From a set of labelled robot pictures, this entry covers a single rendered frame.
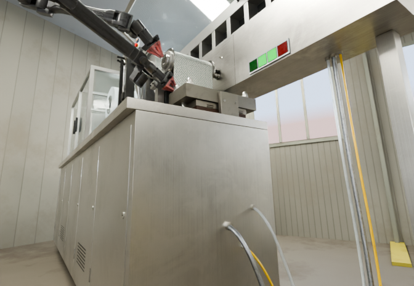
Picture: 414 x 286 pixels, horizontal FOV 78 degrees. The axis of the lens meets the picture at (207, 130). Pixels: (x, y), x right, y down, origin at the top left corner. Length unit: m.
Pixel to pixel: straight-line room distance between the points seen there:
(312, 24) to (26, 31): 3.79
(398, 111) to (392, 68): 0.16
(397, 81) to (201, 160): 0.74
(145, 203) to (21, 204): 3.11
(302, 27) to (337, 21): 0.15
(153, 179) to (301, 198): 2.85
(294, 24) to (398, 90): 0.47
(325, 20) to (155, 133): 0.76
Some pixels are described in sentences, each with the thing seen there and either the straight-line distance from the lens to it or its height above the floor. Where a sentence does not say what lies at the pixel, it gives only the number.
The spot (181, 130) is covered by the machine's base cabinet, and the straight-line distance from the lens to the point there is 0.93.
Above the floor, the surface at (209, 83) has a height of 1.15.
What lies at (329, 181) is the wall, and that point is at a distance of 3.47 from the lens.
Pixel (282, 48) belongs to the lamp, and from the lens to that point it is 1.21.
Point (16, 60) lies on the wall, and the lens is 4.14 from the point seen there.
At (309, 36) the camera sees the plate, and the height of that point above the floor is 1.18.
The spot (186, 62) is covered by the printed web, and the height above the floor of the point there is 1.24.
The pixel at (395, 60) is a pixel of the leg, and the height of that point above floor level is 1.02.
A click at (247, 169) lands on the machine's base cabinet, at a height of 0.67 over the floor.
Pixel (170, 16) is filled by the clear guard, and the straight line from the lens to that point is 2.01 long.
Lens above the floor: 0.60
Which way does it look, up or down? 13 degrees up
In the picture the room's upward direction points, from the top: 1 degrees counter-clockwise
